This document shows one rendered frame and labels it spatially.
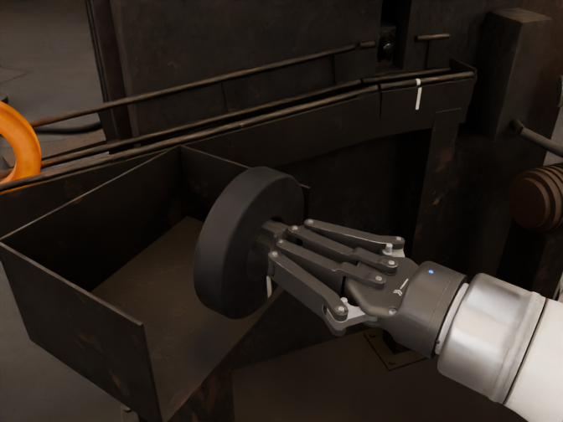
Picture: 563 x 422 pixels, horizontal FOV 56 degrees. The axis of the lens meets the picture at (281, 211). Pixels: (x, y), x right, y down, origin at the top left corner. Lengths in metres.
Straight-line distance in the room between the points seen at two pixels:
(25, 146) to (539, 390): 0.71
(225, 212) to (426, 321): 0.19
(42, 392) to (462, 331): 1.14
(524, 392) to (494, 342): 0.04
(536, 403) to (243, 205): 0.27
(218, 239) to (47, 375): 1.03
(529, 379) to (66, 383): 1.15
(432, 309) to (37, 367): 1.18
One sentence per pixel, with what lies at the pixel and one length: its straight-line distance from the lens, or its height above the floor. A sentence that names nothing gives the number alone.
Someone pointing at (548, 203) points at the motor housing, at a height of 0.49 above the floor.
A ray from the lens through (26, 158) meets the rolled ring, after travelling 0.86.
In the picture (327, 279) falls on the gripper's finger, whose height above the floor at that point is 0.72.
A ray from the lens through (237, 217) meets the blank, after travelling 0.46.
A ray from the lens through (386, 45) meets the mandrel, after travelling 1.06.
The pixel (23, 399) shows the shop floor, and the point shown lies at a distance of 1.42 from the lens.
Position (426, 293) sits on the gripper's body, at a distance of 0.43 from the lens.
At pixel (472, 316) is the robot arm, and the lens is 0.42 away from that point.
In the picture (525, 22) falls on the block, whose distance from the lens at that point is 1.09.
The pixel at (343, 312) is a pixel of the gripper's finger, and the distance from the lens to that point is 0.43.
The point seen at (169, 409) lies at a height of 0.59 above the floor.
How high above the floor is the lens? 1.03
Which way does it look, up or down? 33 degrees down
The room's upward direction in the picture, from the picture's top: straight up
